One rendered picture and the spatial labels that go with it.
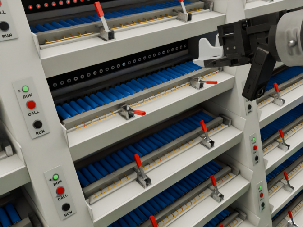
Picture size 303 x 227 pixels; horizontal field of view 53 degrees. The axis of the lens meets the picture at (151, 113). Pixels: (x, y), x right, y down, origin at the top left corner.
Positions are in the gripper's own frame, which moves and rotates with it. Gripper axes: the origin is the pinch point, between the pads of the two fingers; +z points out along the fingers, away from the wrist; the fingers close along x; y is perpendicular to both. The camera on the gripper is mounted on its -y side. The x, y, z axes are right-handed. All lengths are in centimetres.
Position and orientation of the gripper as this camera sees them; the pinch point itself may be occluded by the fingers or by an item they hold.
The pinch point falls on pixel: (203, 61)
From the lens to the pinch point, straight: 70.1
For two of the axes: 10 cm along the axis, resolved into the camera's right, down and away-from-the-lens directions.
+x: -7.7, 3.3, -5.5
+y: -2.4, -9.4, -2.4
